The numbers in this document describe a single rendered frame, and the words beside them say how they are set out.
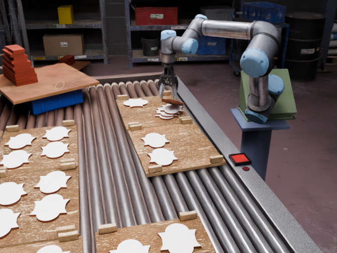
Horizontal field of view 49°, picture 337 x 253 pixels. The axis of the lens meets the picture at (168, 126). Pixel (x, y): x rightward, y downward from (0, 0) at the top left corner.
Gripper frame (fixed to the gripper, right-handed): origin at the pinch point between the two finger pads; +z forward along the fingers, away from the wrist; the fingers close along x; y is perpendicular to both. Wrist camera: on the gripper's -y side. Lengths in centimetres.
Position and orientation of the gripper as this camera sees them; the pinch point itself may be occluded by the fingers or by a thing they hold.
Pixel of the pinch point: (168, 97)
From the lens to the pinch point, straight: 197.5
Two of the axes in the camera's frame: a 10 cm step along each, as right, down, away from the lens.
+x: 10.0, 0.3, -0.5
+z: 0.0, 9.0, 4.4
